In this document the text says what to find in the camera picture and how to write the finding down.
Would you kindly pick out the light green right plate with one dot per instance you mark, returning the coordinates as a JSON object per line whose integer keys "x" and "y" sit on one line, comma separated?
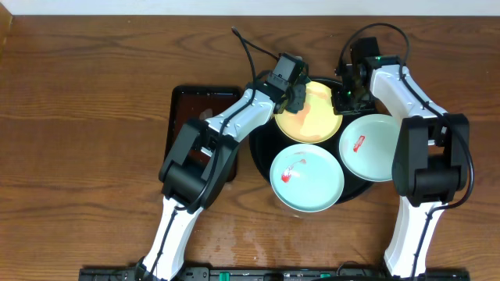
{"x": 367, "y": 147}

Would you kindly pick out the cardboard box corner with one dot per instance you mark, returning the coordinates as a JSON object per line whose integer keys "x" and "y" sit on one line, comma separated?
{"x": 6, "y": 20}

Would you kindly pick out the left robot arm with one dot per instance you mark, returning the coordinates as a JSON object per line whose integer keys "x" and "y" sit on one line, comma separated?
{"x": 187, "y": 194}

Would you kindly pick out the light blue front plate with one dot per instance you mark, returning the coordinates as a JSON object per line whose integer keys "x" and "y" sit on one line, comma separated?
{"x": 307, "y": 178}

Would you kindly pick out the rectangular brown water tray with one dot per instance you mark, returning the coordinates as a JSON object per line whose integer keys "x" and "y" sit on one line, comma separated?
{"x": 199, "y": 102}

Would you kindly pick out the yellow plate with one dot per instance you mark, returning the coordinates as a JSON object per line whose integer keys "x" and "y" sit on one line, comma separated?
{"x": 317, "y": 122}

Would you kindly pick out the round black tray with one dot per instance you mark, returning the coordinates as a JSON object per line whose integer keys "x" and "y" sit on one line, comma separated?
{"x": 268, "y": 141}

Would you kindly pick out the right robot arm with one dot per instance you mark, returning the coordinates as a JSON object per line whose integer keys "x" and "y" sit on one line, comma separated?
{"x": 431, "y": 162}

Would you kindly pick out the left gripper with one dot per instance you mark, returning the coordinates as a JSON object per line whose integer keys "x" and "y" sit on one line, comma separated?
{"x": 296, "y": 98}

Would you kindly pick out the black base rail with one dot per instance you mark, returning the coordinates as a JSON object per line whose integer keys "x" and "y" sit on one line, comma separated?
{"x": 205, "y": 274}

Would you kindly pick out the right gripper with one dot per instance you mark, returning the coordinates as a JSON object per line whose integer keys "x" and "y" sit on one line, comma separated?
{"x": 341, "y": 108}

